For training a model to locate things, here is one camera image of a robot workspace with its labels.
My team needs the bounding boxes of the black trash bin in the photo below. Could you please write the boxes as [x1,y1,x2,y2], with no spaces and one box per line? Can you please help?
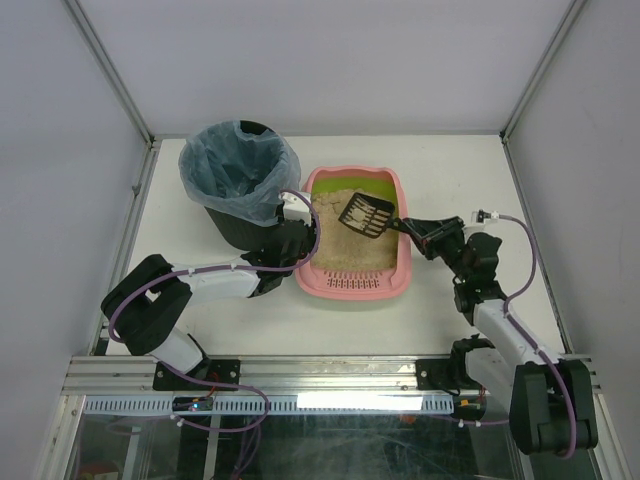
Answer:
[205,120,301,250]

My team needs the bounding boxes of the black slotted litter scoop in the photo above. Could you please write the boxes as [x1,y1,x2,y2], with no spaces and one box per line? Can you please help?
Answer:
[338,193,402,239]

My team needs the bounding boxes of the pink green litter box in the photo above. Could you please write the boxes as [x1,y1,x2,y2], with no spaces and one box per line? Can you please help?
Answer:
[295,166,412,301]

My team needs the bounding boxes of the blue plastic bin liner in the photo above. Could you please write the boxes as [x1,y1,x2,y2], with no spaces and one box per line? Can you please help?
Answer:
[178,120,301,227]

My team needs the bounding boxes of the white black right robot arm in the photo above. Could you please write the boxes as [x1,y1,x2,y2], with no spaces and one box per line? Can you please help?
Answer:
[392,217,598,458]

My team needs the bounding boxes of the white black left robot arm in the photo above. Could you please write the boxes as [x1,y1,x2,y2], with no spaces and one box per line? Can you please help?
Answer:
[100,220,319,386]

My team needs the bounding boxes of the beige cat litter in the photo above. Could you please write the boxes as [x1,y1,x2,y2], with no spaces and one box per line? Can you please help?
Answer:
[311,188,398,272]

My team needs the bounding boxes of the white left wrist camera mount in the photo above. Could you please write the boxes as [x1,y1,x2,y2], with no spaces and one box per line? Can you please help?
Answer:
[280,192,312,226]

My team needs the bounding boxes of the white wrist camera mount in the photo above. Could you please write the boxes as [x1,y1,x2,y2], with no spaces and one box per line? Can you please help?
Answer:
[470,209,500,228]
[280,192,312,226]

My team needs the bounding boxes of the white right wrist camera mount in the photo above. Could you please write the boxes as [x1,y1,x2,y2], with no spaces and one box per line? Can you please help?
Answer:
[470,209,500,228]

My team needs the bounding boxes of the white slotted cable duct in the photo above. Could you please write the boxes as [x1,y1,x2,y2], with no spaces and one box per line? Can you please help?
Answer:
[84,392,454,416]

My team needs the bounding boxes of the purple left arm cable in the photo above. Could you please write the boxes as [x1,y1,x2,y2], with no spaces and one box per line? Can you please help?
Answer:
[107,189,322,386]

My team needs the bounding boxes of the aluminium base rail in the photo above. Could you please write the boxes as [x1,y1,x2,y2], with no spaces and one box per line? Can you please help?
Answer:
[62,355,448,396]

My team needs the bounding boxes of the right aluminium frame post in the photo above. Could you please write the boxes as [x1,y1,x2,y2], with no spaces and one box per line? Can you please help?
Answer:
[499,0,589,144]

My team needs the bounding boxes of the aluminium frame post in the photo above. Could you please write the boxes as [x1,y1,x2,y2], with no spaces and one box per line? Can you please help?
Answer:
[62,0,155,148]
[499,0,589,144]

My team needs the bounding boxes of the left aluminium frame post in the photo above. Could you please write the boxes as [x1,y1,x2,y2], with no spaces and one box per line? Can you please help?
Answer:
[62,0,155,148]

